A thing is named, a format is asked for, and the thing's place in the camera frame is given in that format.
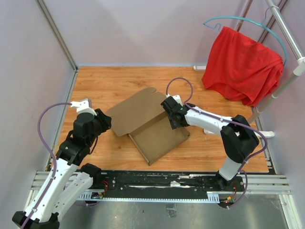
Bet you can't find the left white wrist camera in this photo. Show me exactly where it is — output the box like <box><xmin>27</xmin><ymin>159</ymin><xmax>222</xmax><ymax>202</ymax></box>
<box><xmin>71</xmin><ymin>98</ymin><xmax>97</xmax><ymax>115</ymax></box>

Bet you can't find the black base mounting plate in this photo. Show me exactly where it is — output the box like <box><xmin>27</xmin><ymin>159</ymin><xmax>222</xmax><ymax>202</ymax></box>
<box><xmin>88</xmin><ymin>170</ymin><xmax>244</xmax><ymax>201</ymax></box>

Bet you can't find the white clothes rack stand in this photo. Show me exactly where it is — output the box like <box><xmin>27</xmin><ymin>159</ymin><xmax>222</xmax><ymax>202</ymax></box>
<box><xmin>203</xmin><ymin>0</ymin><xmax>305</xmax><ymax>123</ymax></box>

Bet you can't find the brown cardboard box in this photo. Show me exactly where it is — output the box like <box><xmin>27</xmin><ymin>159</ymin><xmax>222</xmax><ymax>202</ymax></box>
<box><xmin>106</xmin><ymin>87</ymin><xmax>190</xmax><ymax>165</ymax></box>

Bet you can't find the teal clothes hanger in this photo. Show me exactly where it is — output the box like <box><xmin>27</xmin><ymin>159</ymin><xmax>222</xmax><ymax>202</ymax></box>
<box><xmin>203</xmin><ymin>15</ymin><xmax>289</xmax><ymax>65</ymax></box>

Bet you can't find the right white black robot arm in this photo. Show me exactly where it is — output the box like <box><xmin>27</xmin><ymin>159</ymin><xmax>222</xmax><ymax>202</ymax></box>
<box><xmin>161</xmin><ymin>96</ymin><xmax>259</xmax><ymax>191</ymax></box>

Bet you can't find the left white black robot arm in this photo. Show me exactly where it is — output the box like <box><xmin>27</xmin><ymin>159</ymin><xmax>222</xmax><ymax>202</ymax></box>
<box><xmin>12</xmin><ymin>109</ymin><xmax>112</xmax><ymax>229</ymax></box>

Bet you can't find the aluminium rail frame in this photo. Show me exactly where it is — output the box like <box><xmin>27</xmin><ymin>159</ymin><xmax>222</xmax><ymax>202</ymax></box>
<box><xmin>13</xmin><ymin>165</ymin><xmax>302</xmax><ymax>229</ymax></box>

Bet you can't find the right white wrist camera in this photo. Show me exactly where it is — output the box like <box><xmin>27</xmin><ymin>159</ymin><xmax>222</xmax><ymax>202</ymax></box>
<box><xmin>166</xmin><ymin>94</ymin><xmax>183</xmax><ymax>105</ymax></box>

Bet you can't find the red cloth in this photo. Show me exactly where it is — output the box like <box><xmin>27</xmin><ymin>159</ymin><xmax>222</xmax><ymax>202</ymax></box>
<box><xmin>202</xmin><ymin>27</ymin><xmax>284</xmax><ymax>107</ymax></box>

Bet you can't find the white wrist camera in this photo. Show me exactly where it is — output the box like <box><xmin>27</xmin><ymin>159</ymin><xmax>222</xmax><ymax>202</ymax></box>
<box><xmin>71</xmin><ymin>98</ymin><xmax>97</xmax><ymax>115</ymax></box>
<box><xmin>166</xmin><ymin>94</ymin><xmax>183</xmax><ymax>105</ymax></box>

